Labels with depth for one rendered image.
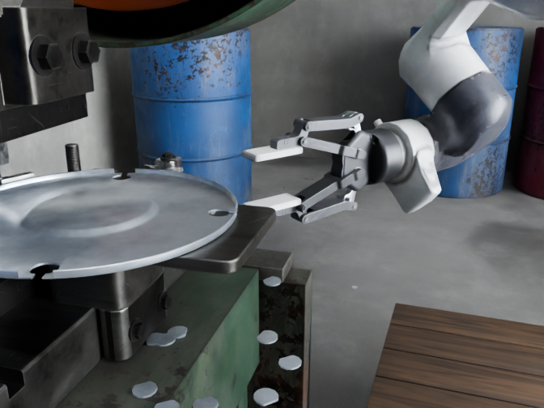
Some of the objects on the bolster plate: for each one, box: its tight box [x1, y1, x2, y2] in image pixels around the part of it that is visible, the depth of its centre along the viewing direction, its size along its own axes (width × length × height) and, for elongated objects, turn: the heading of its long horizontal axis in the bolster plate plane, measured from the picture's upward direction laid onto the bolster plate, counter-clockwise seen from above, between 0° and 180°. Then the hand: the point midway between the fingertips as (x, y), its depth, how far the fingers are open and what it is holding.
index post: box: [155, 152, 182, 172], centre depth 74 cm, size 3×3×10 cm
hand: (269, 179), depth 69 cm, fingers open, 6 cm apart
